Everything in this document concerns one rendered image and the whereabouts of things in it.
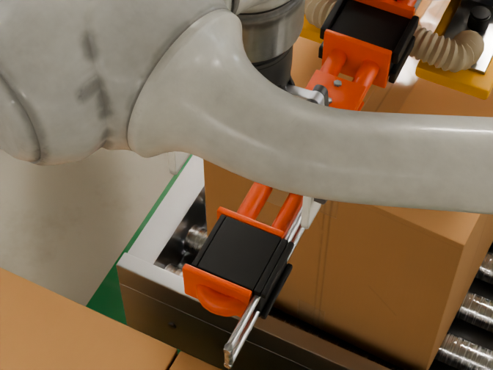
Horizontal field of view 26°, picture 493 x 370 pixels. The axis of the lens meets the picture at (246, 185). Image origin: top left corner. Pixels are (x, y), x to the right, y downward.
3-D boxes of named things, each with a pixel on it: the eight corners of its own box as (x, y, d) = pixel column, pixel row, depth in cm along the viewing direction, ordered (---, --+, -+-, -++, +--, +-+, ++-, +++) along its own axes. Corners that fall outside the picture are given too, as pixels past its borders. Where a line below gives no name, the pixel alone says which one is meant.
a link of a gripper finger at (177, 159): (172, 129, 95) (164, 125, 95) (176, 175, 100) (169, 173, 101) (188, 106, 96) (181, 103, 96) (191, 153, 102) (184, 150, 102)
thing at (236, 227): (220, 232, 113) (219, 205, 109) (284, 257, 112) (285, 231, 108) (183, 294, 109) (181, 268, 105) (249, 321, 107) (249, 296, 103)
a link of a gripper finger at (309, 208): (318, 157, 93) (326, 160, 93) (313, 203, 99) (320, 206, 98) (304, 182, 91) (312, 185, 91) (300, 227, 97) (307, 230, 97)
